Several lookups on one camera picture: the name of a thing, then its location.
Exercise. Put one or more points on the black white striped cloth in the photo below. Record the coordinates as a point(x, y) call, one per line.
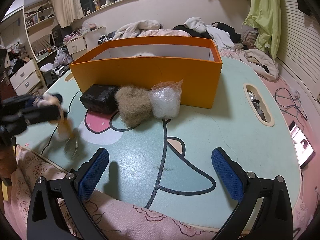
point(106, 39)

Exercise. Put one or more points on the brown fuzzy garment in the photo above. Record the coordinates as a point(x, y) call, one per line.
point(250, 38)

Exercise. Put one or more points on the small white drawer unit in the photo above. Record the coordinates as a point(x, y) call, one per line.
point(76, 47)

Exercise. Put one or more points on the black hanging garment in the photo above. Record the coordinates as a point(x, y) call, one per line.
point(305, 5)

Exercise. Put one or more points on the beige curtain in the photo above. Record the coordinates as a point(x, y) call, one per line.
point(66, 2)

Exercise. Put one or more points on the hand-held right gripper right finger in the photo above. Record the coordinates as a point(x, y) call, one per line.
point(227, 177)

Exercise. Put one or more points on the tan white soft toy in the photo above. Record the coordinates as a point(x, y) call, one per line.
point(65, 127)

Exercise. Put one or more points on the black plastic wrapped box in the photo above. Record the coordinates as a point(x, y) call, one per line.
point(100, 98)

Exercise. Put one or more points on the smartphone with lit screen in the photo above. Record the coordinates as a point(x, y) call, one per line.
point(301, 147)

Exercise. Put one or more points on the white fleece blanket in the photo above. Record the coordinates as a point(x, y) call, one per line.
point(135, 28)

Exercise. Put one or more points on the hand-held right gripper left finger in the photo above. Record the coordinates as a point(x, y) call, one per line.
point(91, 177)

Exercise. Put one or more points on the beige crumpled garment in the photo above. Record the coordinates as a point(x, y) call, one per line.
point(260, 62)

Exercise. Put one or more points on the white wall shelf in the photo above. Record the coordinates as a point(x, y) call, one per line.
point(38, 16)

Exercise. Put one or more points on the black monitor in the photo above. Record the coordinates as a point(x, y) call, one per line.
point(57, 35)

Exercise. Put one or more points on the white crumpled shirt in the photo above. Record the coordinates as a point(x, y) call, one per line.
point(220, 38)

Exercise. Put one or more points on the light green hanging garment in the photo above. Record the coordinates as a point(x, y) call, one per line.
point(265, 17)

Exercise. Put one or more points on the white drawer cabinet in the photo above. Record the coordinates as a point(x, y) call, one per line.
point(23, 77)

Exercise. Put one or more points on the black crumpled garment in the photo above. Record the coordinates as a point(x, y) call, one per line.
point(225, 30)

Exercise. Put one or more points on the orange cardboard box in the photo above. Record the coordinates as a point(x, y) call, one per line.
point(150, 77)

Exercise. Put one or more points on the clear crumpled plastic bag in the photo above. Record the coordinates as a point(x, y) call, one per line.
point(165, 102)

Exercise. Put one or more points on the mint cartoon printed desktop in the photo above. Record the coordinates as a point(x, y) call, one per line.
point(237, 142)

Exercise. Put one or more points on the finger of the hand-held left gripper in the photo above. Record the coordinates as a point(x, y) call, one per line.
point(37, 100)
point(45, 113)

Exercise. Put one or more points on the pale pink floral quilt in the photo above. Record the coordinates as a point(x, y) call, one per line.
point(165, 33)

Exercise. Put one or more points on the white hooded garment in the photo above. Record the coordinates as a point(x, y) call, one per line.
point(195, 23)

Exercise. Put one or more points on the person's left forearm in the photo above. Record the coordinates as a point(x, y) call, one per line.
point(6, 165)

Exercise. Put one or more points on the white side cabinet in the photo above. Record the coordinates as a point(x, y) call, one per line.
point(96, 37)

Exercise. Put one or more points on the crumpled foil wrappers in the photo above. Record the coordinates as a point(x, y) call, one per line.
point(257, 106)

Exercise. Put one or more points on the brown fuzzy wool ball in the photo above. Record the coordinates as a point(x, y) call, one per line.
point(133, 107)

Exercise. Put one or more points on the white louvered closet doors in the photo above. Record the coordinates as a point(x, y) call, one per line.
point(297, 42)

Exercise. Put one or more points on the grey plastic bag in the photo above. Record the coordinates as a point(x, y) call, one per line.
point(62, 57)

